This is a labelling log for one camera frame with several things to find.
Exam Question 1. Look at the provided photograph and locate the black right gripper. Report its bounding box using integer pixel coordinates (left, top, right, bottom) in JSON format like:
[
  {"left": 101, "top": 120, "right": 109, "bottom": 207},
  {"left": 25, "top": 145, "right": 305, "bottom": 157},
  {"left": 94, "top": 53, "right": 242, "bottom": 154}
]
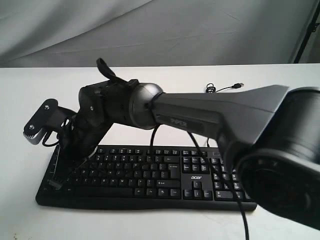
[{"left": 48, "top": 117, "right": 110, "bottom": 190}]

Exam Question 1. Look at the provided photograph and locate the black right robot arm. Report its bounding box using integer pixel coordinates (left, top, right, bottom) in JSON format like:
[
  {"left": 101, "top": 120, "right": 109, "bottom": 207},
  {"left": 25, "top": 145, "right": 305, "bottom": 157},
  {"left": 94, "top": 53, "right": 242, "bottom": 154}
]
[{"left": 36, "top": 78, "right": 320, "bottom": 229}]

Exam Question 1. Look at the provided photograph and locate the black acer keyboard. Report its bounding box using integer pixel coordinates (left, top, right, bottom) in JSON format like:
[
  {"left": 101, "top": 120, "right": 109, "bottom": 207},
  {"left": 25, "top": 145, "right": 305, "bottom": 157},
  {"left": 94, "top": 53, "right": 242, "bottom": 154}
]
[{"left": 35, "top": 145, "right": 257, "bottom": 211}]

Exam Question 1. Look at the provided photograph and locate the grey backdrop cloth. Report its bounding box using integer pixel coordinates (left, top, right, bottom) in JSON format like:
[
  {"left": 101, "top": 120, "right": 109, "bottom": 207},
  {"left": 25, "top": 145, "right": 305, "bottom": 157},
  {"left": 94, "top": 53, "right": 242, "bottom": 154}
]
[{"left": 0, "top": 0, "right": 317, "bottom": 68}]

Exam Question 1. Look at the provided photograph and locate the black tripod stand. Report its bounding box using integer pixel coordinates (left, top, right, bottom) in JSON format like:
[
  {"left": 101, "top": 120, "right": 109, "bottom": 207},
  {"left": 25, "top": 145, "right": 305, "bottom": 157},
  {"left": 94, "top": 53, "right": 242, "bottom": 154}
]
[{"left": 292, "top": 0, "right": 320, "bottom": 64}]

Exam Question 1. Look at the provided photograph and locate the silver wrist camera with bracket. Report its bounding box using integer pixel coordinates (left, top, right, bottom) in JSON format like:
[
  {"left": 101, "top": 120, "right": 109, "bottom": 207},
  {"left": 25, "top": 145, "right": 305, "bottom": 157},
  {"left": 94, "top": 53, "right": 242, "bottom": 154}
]
[{"left": 23, "top": 98, "right": 76, "bottom": 147}]

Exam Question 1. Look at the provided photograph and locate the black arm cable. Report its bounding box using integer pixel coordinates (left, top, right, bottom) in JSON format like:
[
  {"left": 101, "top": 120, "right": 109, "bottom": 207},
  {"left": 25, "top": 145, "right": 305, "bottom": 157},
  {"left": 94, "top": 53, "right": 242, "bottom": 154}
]
[{"left": 149, "top": 124, "right": 251, "bottom": 240}]

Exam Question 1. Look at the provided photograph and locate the black keyboard usb cable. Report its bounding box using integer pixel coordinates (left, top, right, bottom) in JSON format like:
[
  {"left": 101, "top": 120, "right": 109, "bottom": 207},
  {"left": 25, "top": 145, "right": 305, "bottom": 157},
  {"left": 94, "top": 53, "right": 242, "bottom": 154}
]
[{"left": 205, "top": 81, "right": 245, "bottom": 94}]

